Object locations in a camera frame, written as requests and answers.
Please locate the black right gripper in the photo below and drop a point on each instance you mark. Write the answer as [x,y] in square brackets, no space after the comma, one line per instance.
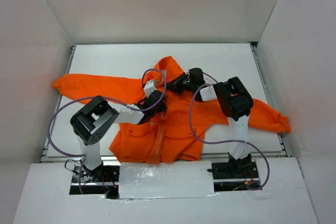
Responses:
[177,82]

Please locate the aluminium frame rail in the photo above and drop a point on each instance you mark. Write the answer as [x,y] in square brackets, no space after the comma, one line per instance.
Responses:
[164,63]

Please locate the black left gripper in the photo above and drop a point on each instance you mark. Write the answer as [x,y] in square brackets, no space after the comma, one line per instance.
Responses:
[159,103]

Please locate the white foil-wrapped block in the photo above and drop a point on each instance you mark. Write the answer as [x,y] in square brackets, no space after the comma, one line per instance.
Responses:
[180,179]

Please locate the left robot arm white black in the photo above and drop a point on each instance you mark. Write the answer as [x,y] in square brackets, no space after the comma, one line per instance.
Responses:
[92,122]

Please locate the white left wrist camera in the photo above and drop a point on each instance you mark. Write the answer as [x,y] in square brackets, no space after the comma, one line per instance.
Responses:
[149,87]

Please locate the orange zip-up jacket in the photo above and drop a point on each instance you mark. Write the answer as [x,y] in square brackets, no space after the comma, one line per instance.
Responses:
[166,137]

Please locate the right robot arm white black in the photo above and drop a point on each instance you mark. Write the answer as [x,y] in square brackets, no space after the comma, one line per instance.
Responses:
[235,104]

